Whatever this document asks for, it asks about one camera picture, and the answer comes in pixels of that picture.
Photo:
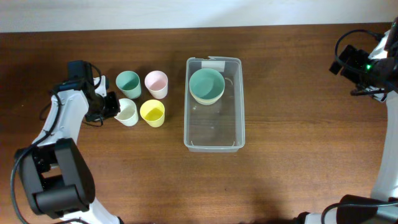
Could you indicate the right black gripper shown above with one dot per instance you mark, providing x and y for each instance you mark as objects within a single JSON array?
[{"x": 357, "y": 56}]

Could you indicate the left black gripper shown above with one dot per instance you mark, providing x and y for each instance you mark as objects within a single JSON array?
[{"x": 115, "y": 109}]

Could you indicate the white plastic cup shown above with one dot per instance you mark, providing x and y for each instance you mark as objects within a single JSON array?
[{"x": 128, "y": 114}]

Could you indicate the green plastic cup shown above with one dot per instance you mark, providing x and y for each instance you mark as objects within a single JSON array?
[{"x": 129, "y": 83}]

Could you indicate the yellow plastic cup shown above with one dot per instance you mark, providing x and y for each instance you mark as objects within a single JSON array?
[{"x": 153, "y": 113}]

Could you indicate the pink plastic cup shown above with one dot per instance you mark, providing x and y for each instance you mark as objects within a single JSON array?
[{"x": 157, "y": 84}]

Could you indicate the yellow plastic bowl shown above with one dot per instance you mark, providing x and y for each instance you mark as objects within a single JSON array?
[{"x": 204, "y": 100}]

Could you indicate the green plastic bowl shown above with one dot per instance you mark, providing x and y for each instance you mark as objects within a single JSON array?
[{"x": 207, "y": 83}]

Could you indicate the clear plastic storage container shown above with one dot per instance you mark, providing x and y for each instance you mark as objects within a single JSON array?
[{"x": 219, "y": 127}]

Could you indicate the pink plastic bowl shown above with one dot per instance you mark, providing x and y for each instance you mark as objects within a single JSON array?
[{"x": 192, "y": 93}]

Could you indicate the white plastic bowl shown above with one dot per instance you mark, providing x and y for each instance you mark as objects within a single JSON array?
[{"x": 207, "y": 103}]

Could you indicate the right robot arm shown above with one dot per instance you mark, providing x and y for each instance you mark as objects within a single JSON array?
[{"x": 374, "y": 74}]

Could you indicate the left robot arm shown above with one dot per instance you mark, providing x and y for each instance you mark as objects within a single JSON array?
[{"x": 56, "y": 179}]

